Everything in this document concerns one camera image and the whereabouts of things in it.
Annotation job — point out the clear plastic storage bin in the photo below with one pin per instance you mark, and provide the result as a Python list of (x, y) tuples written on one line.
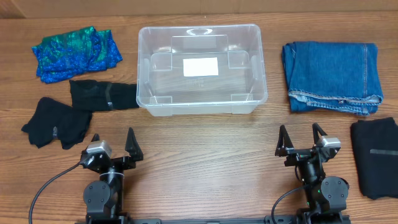
[(163, 90)]

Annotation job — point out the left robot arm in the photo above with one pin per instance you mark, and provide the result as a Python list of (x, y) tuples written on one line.
[(104, 197)]

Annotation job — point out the small black cloth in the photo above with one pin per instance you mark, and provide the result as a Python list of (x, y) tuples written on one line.
[(54, 120)]

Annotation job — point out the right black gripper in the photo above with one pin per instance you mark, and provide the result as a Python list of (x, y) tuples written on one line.
[(283, 147)]

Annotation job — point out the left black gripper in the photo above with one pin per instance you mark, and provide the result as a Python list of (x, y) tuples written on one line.
[(135, 153)]

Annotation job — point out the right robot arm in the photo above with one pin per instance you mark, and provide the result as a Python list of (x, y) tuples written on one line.
[(326, 196)]

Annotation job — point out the black cloth with grey band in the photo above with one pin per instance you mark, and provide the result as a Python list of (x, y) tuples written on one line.
[(102, 96)]

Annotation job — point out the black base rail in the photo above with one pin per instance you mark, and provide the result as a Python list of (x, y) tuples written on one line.
[(280, 219)]

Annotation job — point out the large black cloth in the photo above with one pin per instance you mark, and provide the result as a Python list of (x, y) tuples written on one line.
[(374, 146)]

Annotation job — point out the blue green sequin cloth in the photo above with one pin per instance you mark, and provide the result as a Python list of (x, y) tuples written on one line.
[(64, 56)]

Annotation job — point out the white label in bin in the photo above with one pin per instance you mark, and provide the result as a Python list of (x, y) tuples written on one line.
[(200, 67)]

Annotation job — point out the folded blue denim jeans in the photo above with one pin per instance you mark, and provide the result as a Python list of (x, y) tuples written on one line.
[(332, 76)]

